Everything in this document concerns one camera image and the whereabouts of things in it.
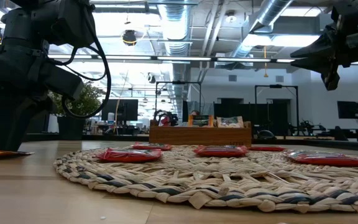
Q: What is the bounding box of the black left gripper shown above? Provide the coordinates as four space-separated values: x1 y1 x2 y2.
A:
0 52 55 152

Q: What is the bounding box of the red strawberry tea sachet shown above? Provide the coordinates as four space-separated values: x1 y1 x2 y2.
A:
131 142 173 151
247 145 287 152
193 145 249 157
283 150 358 167
95 147 163 164

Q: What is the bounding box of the beige apple tea sachet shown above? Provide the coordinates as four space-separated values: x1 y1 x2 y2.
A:
216 116 245 129

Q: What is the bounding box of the potted green plant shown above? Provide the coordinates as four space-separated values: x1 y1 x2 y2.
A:
50 81 105 141

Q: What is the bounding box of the black room partition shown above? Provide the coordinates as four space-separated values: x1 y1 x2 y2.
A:
213 98 291 137

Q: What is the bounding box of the black computer monitor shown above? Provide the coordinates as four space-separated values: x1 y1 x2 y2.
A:
101 98 139 122

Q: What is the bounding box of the long ceiling light strip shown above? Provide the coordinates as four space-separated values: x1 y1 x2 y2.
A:
48 53 295 65

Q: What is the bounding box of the wooden compartment box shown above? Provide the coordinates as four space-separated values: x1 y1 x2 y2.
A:
149 119 253 147

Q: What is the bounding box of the round woven placemat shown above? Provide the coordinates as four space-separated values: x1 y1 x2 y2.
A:
53 144 358 214

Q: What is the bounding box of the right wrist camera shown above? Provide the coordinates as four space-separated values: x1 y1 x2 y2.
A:
331 2 358 32

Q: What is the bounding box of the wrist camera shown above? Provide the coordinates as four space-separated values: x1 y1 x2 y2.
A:
331 2 358 32
46 70 85 101

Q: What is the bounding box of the black metal frame stand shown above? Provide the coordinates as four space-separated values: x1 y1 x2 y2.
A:
155 80 203 124
254 83 300 136

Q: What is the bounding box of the yellow hanging cord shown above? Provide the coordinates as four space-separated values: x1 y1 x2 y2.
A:
262 45 269 78

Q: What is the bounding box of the black wall screen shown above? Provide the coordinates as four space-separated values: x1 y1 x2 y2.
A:
336 101 358 120

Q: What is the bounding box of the silver ventilation duct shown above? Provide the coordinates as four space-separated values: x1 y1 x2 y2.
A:
228 0 295 60
158 0 195 121

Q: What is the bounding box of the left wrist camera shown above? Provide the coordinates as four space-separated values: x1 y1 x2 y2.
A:
46 70 85 101

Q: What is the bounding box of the black angled bracket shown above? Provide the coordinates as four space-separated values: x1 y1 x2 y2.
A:
334 126 350 141

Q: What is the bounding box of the black arched bracket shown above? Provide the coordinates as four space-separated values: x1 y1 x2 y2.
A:
256 129 277 139

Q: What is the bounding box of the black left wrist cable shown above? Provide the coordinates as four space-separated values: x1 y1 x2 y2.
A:
42 0 112 119

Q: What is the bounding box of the black aluminium table frame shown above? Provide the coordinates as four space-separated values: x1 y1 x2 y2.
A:
23 133 358 150

